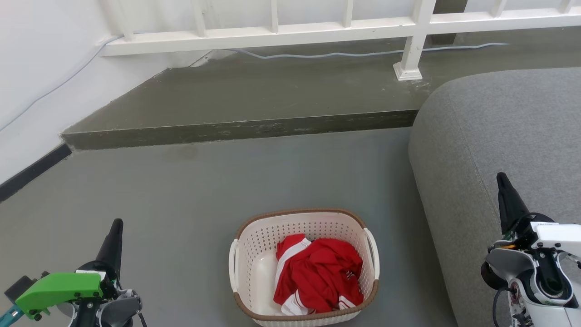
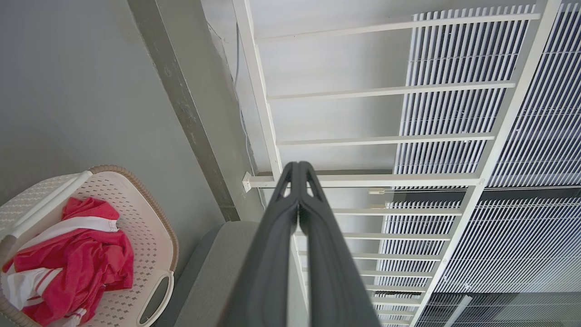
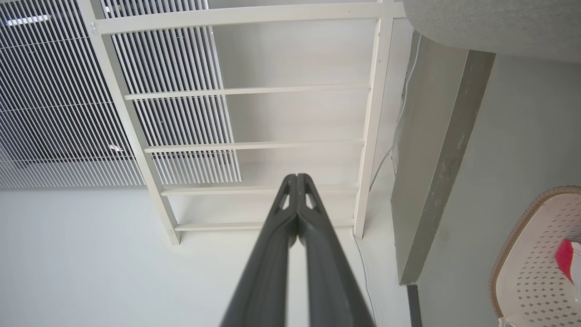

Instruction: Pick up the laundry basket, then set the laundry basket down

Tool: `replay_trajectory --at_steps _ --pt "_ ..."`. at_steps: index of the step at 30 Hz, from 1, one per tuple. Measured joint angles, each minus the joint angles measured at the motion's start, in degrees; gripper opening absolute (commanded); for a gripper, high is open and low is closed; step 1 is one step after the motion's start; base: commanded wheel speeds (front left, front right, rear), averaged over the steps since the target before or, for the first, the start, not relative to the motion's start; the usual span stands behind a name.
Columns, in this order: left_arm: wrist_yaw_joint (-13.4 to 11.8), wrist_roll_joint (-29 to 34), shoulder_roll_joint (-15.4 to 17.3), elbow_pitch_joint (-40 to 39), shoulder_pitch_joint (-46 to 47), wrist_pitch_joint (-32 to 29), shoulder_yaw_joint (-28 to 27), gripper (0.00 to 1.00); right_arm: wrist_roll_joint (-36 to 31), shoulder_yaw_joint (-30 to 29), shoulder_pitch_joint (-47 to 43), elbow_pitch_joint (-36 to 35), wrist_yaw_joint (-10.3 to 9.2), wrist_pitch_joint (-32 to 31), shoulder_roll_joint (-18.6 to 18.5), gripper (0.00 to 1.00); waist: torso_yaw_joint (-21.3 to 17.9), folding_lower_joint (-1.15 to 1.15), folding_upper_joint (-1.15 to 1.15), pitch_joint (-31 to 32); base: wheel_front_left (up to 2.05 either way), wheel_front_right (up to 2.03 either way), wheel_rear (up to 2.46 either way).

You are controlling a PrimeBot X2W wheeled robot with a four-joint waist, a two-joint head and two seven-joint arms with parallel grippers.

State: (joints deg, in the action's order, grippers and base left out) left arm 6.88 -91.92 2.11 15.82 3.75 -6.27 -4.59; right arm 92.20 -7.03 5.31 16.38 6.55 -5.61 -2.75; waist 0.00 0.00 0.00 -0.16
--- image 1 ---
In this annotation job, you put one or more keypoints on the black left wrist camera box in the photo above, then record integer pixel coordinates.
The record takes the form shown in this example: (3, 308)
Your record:
(19, 286)

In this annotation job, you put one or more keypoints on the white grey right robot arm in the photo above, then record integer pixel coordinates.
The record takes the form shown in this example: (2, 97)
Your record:
(530, 272)

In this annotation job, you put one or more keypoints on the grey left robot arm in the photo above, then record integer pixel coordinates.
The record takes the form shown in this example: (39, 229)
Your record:
(113, 311)

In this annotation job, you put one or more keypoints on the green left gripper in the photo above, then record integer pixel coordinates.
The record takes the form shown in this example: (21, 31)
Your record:
(59, 288)

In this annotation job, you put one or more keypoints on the raised concrete step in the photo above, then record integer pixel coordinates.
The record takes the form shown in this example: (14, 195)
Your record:
(249, 100)

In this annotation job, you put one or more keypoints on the white wooden railing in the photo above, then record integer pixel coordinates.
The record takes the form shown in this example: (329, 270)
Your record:
(272, 36)

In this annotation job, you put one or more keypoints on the white perforated laundry basket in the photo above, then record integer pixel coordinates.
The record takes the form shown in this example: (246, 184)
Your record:
(258, 272)

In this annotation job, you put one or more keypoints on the grey fabric sofa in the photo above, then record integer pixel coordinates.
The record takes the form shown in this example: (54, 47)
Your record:
(490, 136)

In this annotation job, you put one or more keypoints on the black wall baseboard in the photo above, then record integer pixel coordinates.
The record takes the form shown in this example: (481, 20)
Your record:
(32, 171)

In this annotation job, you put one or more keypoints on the red white clothing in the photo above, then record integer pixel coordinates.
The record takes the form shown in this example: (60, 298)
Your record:
(322, 277)

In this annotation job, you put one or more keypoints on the dark brown post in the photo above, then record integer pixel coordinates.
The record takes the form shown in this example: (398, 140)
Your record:
(447, 18)

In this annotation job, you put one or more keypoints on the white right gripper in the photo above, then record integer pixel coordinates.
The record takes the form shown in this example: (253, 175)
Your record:
(559, 236)

